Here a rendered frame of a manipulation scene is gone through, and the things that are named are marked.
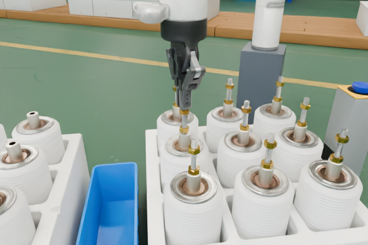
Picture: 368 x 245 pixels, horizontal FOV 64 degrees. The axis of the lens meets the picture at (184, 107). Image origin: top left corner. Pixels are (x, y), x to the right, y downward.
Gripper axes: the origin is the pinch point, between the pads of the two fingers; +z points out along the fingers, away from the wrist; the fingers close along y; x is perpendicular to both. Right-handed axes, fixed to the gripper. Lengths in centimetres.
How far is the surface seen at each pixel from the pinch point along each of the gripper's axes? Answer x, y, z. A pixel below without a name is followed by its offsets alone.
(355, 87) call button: -39.4, -2.6, 2.9
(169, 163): 3.9, -2.6, 11.6
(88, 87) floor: 12, 102, 35
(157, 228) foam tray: 9.0, -11.2, 17.4
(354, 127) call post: -38.6, -5.4, 11.3
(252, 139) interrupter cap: -13.4, -3.2, 10.1
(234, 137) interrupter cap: -10.6, -1.1, 10.1
